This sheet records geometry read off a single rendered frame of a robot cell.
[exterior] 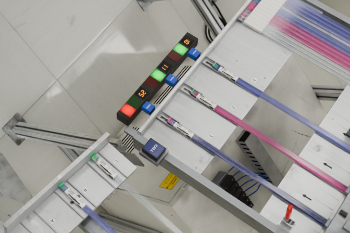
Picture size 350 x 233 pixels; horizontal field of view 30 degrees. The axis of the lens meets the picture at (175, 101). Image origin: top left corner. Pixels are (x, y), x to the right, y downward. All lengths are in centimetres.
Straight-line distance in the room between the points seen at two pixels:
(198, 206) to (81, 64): 76
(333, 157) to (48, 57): 112
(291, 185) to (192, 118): 32
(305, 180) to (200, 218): 45
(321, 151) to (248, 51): 36
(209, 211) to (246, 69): 48
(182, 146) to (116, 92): 87
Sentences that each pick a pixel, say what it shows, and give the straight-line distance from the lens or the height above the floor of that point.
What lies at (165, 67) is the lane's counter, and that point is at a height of 66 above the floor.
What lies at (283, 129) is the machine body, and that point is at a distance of 227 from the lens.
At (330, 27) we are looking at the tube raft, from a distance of 199.
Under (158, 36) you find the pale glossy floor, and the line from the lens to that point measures 267.
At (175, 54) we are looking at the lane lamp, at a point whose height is 65.
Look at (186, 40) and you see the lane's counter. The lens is 192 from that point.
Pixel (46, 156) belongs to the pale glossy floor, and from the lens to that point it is 242.
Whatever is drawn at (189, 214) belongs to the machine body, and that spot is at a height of 62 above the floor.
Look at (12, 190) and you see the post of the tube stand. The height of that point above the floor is 1.
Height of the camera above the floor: 213
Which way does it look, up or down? 51 degrees down
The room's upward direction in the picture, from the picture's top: 95 degrees clockwise
